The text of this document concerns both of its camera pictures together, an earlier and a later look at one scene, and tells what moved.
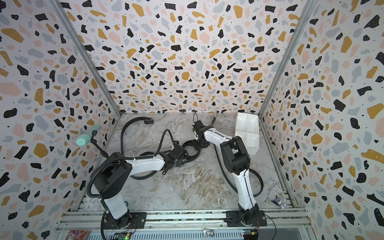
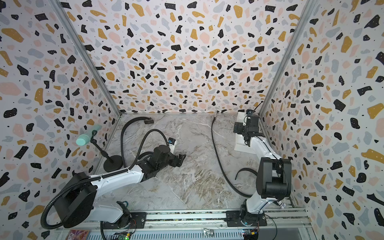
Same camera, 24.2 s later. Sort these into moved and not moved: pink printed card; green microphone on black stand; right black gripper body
Moved: right black gripper body
Not moved: green microphone on black stand; pink printed card
